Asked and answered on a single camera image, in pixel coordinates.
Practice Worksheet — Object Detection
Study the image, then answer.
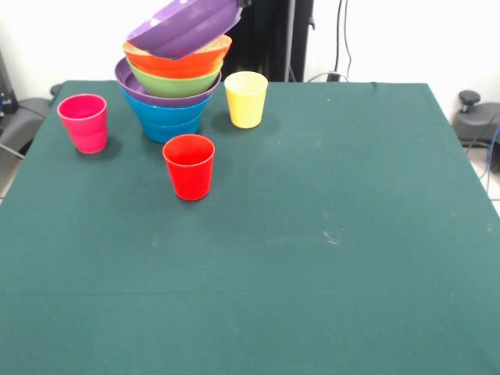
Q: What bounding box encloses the purple plastic bowl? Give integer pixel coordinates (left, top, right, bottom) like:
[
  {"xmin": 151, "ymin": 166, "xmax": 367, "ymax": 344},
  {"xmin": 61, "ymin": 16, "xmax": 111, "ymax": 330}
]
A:
[
  {"xmin": 114, "ymin": 57, "xmax": 223, "ymax": 109},
  {"xmin": 125, "ymin": 0, "xmax": 243, "ymax": 61}
]

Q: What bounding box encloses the orange plastic bowl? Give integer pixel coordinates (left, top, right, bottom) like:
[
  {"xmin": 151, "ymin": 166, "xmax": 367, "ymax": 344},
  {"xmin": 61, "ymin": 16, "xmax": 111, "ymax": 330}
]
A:
[{"xmin": 122, "ymin": 34, "xmax": 233, "ymax": 80}]

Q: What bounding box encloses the yellow plastic cup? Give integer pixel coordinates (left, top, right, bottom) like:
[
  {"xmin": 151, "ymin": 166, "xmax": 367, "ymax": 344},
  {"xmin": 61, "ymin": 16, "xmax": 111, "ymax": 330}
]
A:
[{"xmin": 224, "ymin": 70, "xmax": 269, "ymax": 129}]

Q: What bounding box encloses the green plastic bowl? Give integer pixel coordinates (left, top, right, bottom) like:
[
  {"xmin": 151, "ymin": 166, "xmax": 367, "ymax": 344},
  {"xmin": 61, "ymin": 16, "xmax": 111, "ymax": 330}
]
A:
[{"xmin": 126, "ymin": 58, "xmax": 225, "ymax": 98}]

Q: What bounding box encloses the large blue plastic bowl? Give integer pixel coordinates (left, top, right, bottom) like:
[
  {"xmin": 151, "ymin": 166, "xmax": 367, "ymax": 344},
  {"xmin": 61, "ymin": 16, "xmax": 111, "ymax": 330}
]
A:
[{"xmin": 119, "ymin": 84, "xmax": 214, "ymax": 132}]

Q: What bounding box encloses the red plastic cup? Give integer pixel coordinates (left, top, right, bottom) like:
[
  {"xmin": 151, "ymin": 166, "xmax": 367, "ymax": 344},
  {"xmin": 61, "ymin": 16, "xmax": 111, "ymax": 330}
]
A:
[{"xmin": 162, "ymin": 134, "xmax": 216, "ymax": 202}]

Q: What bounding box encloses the small teal plastic bowl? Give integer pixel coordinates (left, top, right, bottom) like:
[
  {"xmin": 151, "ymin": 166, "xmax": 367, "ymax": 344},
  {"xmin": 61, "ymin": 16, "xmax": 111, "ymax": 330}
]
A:
[{"xmin": 141, "ymin": 116, "xmax": 203, "ymax": 144}]

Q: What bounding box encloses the pink plastic cup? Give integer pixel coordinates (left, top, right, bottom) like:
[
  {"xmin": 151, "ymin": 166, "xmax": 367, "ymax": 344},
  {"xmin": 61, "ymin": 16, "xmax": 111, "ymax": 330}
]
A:
[{"xmin": 56, "ymin": 93, "xmax": 109, "ymax": 155}]

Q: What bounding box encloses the grey equipment base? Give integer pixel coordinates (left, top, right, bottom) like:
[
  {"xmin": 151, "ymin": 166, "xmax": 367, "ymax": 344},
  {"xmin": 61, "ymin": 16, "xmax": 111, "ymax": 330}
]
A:
[{"xmin": 0, "ymin": 50, "xmax": 52, "ymax": 157}]

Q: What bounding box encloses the dark green tablecloth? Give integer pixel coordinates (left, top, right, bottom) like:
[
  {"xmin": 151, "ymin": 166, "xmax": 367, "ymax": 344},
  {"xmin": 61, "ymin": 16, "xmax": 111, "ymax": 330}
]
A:
[{"xmin": 0, "ymin": 80, "xmax": 500, "ymax": 375}]

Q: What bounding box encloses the black wall cable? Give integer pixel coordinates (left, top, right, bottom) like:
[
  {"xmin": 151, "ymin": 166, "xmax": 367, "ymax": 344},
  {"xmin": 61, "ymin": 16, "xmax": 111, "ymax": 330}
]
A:
[{"xmin": 330, "ymin": 27, "xmax": 352, "ymax": 83}]

